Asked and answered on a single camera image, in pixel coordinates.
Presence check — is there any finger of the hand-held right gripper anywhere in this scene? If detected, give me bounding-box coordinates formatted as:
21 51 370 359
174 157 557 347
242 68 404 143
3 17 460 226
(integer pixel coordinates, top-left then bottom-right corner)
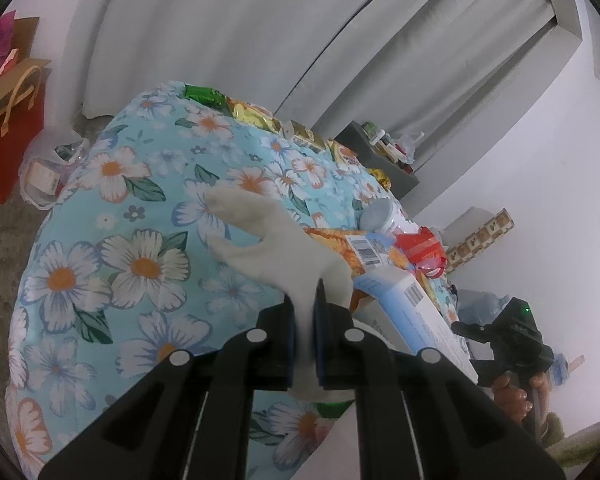
450 321 492 344

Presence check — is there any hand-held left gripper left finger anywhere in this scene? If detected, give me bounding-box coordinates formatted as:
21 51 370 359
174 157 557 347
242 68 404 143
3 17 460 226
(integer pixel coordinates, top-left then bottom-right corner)
37 296 301 480

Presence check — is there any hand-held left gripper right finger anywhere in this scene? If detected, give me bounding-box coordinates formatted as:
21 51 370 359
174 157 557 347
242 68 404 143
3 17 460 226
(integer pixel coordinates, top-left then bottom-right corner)
314 280 566 480

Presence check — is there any white glove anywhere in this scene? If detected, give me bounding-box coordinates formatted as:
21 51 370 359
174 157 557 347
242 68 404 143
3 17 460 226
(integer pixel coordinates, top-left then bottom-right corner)
202 185 356 403

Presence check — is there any person's right hand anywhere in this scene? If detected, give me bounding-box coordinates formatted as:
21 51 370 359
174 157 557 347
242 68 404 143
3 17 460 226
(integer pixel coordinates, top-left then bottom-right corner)
492 374 551 426

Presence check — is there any blue water jug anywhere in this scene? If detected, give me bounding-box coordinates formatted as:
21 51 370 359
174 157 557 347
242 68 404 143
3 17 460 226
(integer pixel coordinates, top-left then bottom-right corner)
547 352 574 387
457 289 511 326

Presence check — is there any blue and white box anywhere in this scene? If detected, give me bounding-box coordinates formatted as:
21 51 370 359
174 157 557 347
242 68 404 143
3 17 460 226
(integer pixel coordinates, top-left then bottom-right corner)
352 266 481 386

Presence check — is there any patterned paper roll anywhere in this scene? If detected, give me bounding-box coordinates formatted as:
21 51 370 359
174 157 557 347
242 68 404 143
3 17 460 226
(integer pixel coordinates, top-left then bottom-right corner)
445 206 516 274

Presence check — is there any red snack packet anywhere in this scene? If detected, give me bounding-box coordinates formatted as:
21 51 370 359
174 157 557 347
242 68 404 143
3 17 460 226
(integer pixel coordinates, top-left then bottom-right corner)
395 226 449 279

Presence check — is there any orange pink-edged snack bag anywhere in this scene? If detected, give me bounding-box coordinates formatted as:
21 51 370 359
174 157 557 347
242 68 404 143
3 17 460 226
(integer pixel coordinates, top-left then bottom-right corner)
302 226 412 282

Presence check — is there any white jar with grey lid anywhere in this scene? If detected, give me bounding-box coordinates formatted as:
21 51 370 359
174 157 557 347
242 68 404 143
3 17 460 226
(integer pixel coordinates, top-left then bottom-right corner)
358 197 411 237

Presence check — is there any grey cabinet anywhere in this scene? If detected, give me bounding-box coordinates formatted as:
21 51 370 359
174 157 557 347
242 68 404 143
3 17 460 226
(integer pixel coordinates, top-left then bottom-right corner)
334 121 421 202

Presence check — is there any orange flat snack packet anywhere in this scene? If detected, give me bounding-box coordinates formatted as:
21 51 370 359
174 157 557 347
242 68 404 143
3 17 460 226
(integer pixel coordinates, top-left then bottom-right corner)
330 140 364 169

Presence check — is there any white plastic bag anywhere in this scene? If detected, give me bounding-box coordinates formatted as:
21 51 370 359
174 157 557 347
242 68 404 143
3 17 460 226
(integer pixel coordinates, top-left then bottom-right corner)
394 129 426 162

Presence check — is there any gold snack box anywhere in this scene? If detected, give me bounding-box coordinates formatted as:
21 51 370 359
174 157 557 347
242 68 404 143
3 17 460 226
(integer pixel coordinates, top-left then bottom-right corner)
279 120 328 154

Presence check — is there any yellow snack packet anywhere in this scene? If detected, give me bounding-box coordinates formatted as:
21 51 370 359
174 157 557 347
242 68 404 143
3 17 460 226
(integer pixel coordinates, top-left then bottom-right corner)
227 99 276 129

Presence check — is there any green snack packet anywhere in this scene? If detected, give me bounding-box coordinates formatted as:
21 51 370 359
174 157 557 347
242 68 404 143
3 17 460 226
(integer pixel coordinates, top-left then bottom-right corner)
185 84 226 109

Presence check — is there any clear plastic bag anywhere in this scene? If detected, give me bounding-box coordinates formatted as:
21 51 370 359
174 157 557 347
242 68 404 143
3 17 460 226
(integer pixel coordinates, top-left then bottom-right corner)
19 127 91 211

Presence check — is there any grey curtain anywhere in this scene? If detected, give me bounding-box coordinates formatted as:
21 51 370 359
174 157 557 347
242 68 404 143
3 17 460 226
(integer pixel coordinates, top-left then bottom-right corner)
82 0 581 181

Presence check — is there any red paper bag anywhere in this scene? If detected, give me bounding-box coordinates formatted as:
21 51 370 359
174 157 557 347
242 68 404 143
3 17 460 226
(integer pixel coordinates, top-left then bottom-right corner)
0 57 54 205

